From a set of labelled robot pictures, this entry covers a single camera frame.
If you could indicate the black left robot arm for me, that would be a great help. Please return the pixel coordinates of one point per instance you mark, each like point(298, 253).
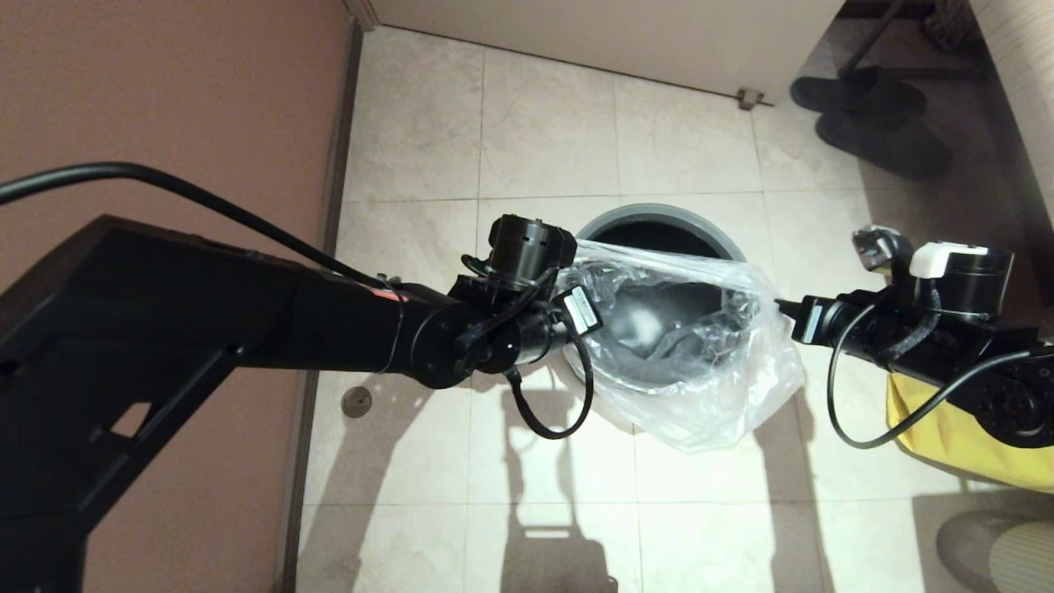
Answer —
point(206, 329)

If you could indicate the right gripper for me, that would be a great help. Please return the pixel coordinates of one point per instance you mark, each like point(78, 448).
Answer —
point(818, 321)

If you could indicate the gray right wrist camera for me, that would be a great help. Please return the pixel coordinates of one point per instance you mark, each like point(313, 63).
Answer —
point(877, 247)

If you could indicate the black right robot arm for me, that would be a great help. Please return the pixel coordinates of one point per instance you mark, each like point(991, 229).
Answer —
point(963, 329)

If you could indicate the white door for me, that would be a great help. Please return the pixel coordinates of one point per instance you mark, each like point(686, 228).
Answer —
point(617, 33)

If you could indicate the grey round trash bin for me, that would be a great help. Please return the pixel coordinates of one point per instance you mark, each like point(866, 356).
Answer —
point(650, 239)

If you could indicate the dark wall baseboard strip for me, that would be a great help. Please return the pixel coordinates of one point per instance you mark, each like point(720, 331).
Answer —
point(342, 165)

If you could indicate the dark furniture leg pole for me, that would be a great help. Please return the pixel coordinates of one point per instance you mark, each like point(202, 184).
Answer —
point(869, 41)

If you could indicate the black slipper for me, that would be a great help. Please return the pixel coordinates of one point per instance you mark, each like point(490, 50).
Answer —
point(856, 97)
point(885, 148)

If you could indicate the beige ribbed round object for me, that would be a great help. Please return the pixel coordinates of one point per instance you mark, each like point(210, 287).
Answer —
point(1025, 564)

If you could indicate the yellow bag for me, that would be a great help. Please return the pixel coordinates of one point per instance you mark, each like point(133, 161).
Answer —
point(947, 436)

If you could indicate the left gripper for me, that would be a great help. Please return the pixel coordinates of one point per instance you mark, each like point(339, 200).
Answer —
point(580, 311)

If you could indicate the clear plastic trash bag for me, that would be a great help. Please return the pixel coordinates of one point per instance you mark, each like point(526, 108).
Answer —
point(725, 395)

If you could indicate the metal door stop bracket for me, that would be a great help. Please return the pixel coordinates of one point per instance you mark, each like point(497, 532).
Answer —
point(748, 100)

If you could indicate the gray fuzzy bundle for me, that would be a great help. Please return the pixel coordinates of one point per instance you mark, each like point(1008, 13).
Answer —
point(947, 25)

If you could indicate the beige striped upholstered furniture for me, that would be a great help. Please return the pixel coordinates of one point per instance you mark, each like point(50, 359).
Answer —
point(1021, 82)

